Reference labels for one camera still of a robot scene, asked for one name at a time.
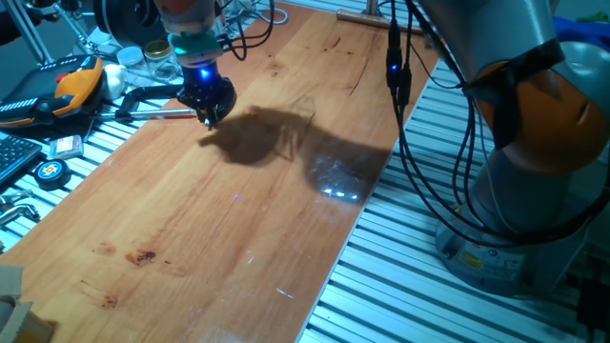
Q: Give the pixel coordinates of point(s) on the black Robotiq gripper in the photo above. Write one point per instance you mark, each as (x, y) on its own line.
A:
(202, 88)

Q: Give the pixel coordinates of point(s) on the small white card box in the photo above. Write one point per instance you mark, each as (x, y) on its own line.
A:
(66, 147)

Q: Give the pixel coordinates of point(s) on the black orange teach pendant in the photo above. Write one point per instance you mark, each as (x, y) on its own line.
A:
(71, 88)

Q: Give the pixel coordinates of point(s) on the glass jar gold lid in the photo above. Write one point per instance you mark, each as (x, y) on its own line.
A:
(157, 50)

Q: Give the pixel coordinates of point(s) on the silver metal stand leg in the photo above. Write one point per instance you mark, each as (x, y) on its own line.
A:
(28, 31)

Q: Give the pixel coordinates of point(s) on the glossy wooden board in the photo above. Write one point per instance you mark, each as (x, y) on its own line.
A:
(214, 214)

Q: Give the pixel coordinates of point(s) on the dark sleeved forearm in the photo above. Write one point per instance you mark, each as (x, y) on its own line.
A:
(14, 26)

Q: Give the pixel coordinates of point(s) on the black round spool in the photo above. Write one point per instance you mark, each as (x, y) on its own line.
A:
(124, 24)

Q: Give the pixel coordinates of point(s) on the black C-clamp steel screw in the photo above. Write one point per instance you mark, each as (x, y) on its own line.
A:
(143, 114)

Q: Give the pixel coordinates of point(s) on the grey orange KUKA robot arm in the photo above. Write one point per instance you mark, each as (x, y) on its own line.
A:
(524, 119)

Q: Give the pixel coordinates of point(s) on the small cardboard box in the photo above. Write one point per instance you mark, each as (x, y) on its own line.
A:
(24, 326)
(9, 281)

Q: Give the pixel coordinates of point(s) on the black computer keyboard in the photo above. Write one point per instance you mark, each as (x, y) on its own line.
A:
(16, 155)

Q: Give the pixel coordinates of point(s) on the green wrist flange adapter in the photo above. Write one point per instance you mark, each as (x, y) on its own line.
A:
(195, 47)

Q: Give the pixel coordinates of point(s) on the bent metal pipe fitting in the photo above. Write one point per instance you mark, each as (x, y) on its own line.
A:
(19, 213)

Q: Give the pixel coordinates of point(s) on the clear jar white lid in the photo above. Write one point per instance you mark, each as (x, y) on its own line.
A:
(129, 56)

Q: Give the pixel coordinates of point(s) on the blue round tape measure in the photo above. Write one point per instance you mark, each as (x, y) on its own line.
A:
(51, 172)

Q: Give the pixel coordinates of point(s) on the white rounded plastic object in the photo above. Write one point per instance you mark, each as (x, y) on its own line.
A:
(114, 81)

